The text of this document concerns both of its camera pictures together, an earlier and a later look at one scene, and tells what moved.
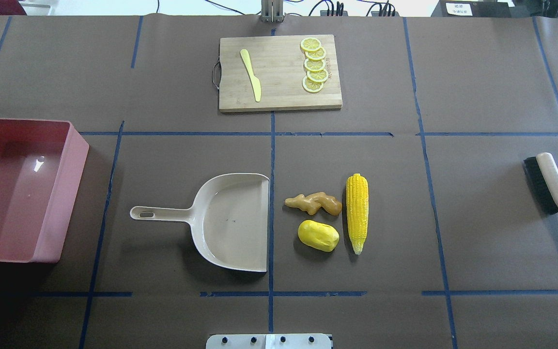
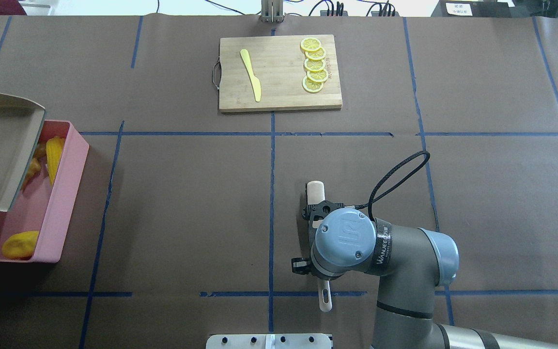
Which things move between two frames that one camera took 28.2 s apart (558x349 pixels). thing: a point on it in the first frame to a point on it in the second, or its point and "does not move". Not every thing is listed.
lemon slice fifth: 311,86 does not move
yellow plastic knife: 244,55 does not move
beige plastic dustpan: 229,219 to 5,132
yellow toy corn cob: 358,202 to 54,146
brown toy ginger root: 313,202 to 40,151
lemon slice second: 316,55 does not move
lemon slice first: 310,43 does not move
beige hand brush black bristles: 542,172 to 316,195
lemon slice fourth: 317,76 does not move
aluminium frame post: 272,11 does not move
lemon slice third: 315,65 does not move
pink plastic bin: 24,175 does not move
